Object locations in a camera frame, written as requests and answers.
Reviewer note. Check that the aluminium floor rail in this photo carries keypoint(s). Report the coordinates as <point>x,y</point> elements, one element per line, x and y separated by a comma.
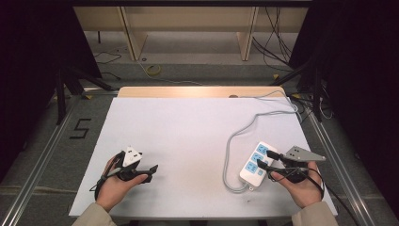
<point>342,169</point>
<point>37,166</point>

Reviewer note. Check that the white power strip blue sockets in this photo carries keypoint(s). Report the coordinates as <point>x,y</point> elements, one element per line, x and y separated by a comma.
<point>252,169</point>

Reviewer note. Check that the white table mat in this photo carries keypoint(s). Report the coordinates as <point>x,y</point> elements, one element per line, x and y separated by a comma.
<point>182,141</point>

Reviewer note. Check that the person's left hand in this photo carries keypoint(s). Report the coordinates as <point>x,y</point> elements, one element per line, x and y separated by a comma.
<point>114,188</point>

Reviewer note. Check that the yellow tape roll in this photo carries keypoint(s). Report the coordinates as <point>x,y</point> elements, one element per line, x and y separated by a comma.
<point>154,69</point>

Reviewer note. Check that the black curtain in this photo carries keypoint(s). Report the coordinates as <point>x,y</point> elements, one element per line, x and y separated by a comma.
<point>360,78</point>
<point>34,62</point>

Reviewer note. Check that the black metal stand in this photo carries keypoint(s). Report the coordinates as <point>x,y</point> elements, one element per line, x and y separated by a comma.
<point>67,84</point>
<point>309,81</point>

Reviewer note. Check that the person's right hand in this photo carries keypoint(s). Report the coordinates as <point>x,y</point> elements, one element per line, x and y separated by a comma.
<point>302,191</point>

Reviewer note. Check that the light wooden bench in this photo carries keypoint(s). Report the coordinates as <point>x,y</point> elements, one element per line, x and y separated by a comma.
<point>188,19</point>

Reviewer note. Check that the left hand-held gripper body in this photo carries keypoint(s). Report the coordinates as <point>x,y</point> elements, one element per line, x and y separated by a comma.
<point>131,157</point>

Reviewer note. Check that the wooden table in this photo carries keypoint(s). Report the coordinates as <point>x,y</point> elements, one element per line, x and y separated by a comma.
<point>188,91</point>

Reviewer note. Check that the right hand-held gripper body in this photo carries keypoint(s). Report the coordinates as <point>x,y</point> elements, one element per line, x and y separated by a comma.
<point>301,155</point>

